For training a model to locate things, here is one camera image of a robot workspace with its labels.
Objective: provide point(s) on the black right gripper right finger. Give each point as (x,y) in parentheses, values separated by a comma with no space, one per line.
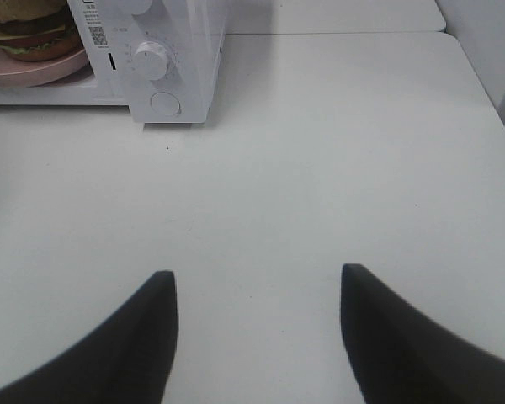
(399,355)

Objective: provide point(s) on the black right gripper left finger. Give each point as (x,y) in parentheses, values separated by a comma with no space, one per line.
(126,359)

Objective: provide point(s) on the round door release button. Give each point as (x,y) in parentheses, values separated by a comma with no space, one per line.
(165,104)

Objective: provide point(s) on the white timer knob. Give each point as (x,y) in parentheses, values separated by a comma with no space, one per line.
(151,60)

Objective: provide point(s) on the pink speckled plate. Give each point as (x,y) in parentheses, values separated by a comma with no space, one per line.
(14,73)

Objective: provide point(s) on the burger with cheese and lettuce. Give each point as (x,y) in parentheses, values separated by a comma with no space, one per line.
(37,30)

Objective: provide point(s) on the white microwave oven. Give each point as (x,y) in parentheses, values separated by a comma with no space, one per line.
(192,32)

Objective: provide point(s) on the white upper power knob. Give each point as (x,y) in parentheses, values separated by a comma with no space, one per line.
(138,7)

